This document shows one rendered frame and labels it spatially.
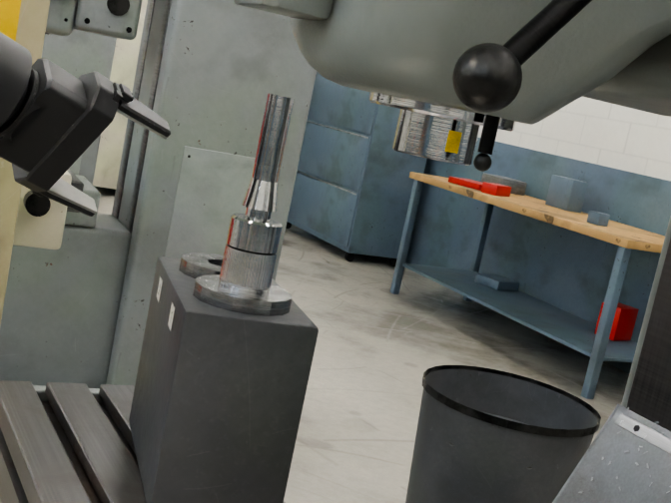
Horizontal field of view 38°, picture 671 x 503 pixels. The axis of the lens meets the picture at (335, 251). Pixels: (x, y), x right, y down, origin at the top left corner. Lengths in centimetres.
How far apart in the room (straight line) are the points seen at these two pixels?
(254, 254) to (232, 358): 9
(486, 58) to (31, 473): 65
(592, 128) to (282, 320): 600
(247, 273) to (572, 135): 612
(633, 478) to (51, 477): 52
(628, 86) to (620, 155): 594
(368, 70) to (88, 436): 63
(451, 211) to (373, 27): 741
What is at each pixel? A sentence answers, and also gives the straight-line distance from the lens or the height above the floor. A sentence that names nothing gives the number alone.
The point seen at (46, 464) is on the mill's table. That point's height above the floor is 92.
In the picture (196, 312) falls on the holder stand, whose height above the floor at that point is 110.
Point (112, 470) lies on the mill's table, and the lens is 97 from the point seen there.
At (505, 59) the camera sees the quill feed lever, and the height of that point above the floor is 133.
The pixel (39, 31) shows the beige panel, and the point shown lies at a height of 131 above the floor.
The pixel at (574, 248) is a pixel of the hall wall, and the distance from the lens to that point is 672.
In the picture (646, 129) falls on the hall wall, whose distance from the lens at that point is 644.
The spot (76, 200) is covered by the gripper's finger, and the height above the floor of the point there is 116.
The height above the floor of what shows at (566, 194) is 98.
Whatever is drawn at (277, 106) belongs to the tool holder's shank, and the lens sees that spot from 86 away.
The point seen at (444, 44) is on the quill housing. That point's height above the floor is 134.
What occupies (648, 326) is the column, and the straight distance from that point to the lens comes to 94.
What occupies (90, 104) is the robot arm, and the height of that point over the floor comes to 126.
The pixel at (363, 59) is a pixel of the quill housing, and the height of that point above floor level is 132.
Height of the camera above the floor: 130
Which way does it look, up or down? 9 degrees down
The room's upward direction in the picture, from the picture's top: 12 degrees clockwise
